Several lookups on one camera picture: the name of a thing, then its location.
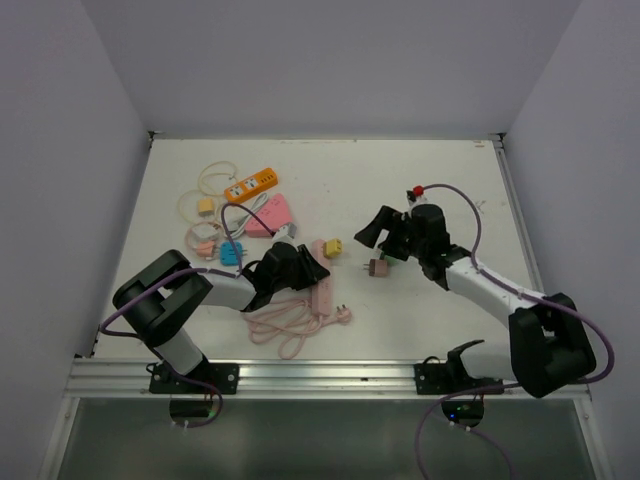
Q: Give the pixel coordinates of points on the aluminium rail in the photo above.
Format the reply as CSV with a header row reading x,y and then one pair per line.
x,y
497,141
252,379

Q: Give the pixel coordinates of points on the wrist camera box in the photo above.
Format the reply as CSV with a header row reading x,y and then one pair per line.
x,y
285,234
416,196

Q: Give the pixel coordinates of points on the aluminium right side rail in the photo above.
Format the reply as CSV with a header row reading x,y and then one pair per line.
x,y
497,141

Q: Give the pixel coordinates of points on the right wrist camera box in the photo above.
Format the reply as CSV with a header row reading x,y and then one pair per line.
x,y
416,196

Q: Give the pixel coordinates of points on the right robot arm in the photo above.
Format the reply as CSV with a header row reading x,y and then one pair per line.
x,y
547,345

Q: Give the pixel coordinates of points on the long pink power strip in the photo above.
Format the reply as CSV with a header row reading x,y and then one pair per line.
x,y
321,293

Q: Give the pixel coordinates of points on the pink triangular power strip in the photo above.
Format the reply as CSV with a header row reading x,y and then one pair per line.
x,y
274,214

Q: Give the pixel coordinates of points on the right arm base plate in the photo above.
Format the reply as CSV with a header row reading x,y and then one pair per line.
x,y
434,376

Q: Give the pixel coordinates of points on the orange power strip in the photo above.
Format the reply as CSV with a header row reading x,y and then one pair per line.
x,y
251,186

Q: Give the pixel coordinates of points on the yellow plug block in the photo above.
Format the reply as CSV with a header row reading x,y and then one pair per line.
x,y
332,248

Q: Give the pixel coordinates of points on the aluminium front rail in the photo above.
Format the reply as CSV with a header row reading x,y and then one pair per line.
x,y
252,379

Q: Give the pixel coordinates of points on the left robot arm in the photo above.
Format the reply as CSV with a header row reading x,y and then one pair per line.
x,y
158,301

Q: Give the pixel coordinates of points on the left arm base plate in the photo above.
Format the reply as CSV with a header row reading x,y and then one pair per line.
x,y
195,377

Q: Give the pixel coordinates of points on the white square adapter plug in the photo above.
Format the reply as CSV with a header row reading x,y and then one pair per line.
x,y
205,231

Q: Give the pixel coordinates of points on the brown-pink plug block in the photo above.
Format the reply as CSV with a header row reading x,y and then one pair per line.
x,y
377,268

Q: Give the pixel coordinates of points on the blue square adapter plug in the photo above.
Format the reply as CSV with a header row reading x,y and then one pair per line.
x,y
230,253

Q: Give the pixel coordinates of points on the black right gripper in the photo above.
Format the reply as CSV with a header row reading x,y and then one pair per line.
x,y
392,221

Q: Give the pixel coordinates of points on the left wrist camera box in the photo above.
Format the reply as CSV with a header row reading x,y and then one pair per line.
x,y
285,234

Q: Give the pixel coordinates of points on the pink charger plug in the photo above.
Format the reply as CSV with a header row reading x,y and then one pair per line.
x,y
206,250

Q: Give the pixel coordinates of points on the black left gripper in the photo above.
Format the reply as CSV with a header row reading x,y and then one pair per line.
x,y
311,270

